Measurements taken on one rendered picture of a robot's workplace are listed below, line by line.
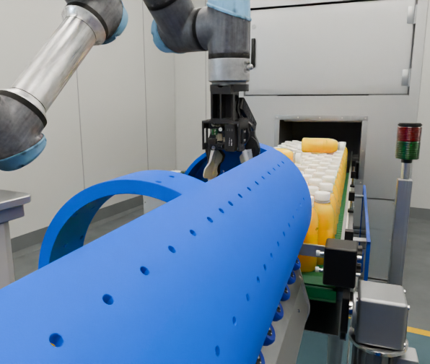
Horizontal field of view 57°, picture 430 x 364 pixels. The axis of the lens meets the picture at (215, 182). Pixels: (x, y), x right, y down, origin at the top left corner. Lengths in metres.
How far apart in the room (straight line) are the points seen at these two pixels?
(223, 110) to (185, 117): 5.02
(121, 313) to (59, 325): 0.04
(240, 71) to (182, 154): 5.11
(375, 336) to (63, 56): 0.97
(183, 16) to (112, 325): 0.60
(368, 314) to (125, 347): 0.86
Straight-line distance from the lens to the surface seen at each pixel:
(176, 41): 0.77
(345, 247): 0.93
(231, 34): 0.71
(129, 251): 0.29
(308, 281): 1.01
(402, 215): 1.27
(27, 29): 4.03
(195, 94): 5.64
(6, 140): 0.88
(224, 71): 0.70
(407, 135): 1.22
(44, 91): 0.95
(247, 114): 0.77
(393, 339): 1.09
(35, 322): 0.22
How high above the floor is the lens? 1.31
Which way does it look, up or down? 11 degrees down
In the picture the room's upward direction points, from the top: straight up
